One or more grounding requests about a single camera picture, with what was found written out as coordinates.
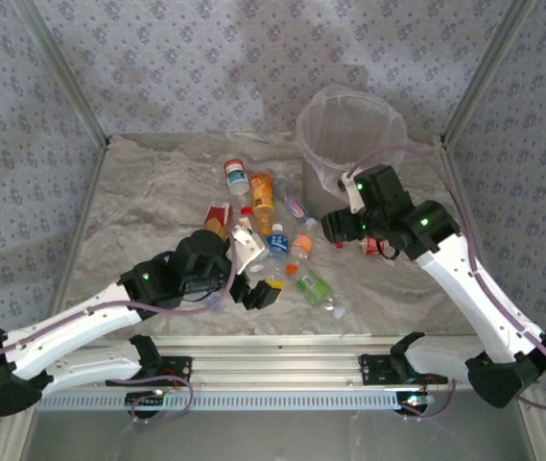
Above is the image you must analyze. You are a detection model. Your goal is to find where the clear plastic bin liner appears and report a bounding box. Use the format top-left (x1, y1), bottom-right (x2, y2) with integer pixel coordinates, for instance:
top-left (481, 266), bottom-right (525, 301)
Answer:
top-left (295, 85), bottom-right (409, 201)

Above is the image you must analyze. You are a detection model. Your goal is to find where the grey slotted cable duct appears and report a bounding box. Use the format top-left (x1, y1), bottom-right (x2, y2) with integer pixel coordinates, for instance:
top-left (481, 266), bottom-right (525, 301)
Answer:
top-left (36, 389), bottom-right (439, 413)

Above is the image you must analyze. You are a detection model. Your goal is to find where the blue label white cap bottle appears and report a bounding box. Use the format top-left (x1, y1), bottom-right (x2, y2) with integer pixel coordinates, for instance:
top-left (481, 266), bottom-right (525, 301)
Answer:
top-left (263, 223), bottom-right (288, 260)

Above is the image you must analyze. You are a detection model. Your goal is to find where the red teal label bottle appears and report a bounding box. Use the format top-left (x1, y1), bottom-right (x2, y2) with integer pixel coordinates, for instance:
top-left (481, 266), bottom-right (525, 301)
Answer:
top-left (223, 158), bottom-right (250, 196)

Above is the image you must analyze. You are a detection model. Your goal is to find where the black controller board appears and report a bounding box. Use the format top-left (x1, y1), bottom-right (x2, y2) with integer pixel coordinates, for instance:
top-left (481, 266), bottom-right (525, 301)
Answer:
top-left (125, 389), bottom-right (167, 405)
top-left (395, 391), bottom-right (436, 409)

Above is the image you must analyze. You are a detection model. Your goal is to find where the aluminium frame post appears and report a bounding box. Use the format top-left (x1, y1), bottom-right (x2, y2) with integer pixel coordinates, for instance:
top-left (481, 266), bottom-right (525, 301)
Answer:
top-left (439, 0), bottom-right (540, 148)
top-left (12, 0), bottom-right (112, 148)

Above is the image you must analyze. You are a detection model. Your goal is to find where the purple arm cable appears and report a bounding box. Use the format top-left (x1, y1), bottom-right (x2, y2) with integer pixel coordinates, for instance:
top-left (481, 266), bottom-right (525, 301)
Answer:
top-left (346, 143), bottom-right (546, 423)
top-left (0, 242), bottom-right (241, 425)

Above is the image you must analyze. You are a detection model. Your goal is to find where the aluminium side rail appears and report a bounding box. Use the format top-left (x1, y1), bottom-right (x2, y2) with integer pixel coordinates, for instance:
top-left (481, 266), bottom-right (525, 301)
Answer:
top-left (438, 133), bottom-right (518, 352)
top-left (27, 136), bottom-right (113, 354)

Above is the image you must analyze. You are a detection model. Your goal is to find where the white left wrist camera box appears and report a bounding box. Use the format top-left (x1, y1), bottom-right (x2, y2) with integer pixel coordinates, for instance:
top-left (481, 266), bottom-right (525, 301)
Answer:
top-left (230, 225), bottom-right (270, 276)

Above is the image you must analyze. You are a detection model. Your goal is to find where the black left controller board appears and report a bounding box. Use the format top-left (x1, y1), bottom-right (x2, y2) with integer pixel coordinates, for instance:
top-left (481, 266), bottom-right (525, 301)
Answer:
top-left (125, 389), bottom-right (167, 405)

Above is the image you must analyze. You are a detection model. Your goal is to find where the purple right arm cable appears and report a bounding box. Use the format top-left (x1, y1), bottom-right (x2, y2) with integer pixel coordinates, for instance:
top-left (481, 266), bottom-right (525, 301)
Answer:
top-left (346, 143), bottom-right (546, 423)

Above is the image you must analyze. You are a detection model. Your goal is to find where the grey metal panel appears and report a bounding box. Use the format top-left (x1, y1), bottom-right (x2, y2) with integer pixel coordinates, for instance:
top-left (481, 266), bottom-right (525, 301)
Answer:
top-left (22, 407), bottom-right (535, 461)

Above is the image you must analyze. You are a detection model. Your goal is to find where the orange label orange cap bottle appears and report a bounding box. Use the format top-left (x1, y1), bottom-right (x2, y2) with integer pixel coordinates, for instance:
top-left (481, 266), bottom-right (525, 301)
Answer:
top-left (285, 233), bottom-right (315, 276)

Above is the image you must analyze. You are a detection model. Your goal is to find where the black right controller board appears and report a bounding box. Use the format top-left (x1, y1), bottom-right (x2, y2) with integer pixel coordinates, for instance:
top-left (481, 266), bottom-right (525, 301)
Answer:
top-left (395, 391), bottom-right (436, 409)

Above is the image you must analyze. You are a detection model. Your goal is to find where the grey plastic bin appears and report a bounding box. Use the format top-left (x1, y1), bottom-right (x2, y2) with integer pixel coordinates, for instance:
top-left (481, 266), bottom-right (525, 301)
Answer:
top-left (296, 93), bottom-right (409, 220)

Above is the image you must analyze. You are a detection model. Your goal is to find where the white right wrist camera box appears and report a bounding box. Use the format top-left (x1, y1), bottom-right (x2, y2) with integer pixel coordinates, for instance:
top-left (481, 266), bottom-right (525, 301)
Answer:
top-left (339, 167), bottom-right (365, 215)

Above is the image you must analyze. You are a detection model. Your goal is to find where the orange juice bottle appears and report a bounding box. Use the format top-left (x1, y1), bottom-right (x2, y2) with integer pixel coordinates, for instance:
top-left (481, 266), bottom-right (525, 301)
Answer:
top-left (249, 171), bottom-right (277, 239)

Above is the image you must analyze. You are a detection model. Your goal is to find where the green label bottle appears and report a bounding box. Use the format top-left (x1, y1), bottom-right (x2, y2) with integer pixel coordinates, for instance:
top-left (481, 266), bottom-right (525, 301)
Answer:
top-left (295, 268), bottom-right (347, 319)

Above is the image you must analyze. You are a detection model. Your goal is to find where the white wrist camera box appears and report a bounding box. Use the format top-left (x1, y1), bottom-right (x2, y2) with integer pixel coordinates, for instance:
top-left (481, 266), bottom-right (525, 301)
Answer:
top-left (339, 167), bottom-right (365, 215)
top-left (230, 225), bottom-right (270, 276)

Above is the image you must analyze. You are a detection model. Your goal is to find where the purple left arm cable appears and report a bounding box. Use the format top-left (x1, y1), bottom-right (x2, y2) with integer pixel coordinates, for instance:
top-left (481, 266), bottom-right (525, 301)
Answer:
top-left (0, 242), bottom-right (241, 425)

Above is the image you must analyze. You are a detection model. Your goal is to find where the aluminium front frame rail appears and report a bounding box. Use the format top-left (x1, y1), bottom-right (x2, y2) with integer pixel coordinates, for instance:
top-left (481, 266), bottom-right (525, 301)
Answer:
top-left (16, 334), bottom-right (540, 391)

